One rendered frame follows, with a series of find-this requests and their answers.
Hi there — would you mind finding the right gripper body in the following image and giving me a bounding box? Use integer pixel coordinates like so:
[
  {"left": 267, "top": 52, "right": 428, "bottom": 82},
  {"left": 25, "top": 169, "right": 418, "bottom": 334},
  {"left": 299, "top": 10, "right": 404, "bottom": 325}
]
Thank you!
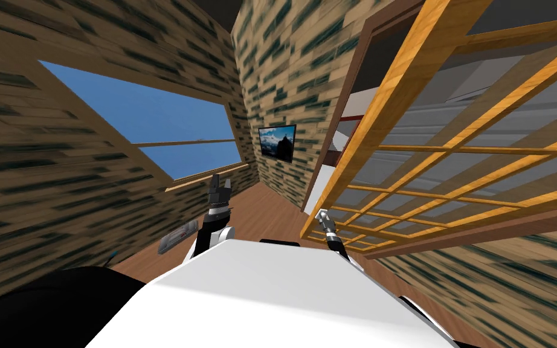
[{"left": 314, "top": 208, "right": 338, "bottom": 237}]

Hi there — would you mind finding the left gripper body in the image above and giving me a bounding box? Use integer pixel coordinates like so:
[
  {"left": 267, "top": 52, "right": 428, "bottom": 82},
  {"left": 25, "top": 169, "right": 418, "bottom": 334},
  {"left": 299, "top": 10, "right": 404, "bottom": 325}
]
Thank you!
[{"left": 208, "top": 186, "right": 233, "bottom": 208}]

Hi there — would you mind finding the framed mountain picture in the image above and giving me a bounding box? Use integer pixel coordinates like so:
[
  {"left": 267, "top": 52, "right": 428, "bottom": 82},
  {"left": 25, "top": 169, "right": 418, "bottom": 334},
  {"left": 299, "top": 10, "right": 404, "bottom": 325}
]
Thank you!
[{"left": 257, "top": 123, "right": 298, "bottom": 164}]

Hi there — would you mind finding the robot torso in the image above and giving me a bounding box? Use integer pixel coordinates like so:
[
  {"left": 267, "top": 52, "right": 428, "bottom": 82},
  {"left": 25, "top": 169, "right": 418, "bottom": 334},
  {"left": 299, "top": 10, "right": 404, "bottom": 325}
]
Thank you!
[{"left": 85, "top": 237, "right": 459, "bottom": 348}]

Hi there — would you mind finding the wooden lattice glass door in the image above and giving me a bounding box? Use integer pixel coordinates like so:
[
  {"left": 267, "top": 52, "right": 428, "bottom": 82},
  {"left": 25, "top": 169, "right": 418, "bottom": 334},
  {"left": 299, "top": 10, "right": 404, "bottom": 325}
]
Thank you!
[{"left": 300, "top": 0, "right": 557, "bottom": 260}]

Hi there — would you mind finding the grey wall panel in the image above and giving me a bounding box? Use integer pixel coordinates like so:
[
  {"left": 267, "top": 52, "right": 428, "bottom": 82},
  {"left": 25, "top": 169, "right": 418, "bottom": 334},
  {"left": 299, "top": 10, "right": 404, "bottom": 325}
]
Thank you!
[{"left": 157, "top": 219, "right": 200, "bottom": 256}]

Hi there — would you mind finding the window with wooden frame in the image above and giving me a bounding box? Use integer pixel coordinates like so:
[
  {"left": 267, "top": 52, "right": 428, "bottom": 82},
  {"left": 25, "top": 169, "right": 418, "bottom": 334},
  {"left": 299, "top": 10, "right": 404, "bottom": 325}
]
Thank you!
[{"left": 38, "top": 59, "right": 251, "bottom": 193}]

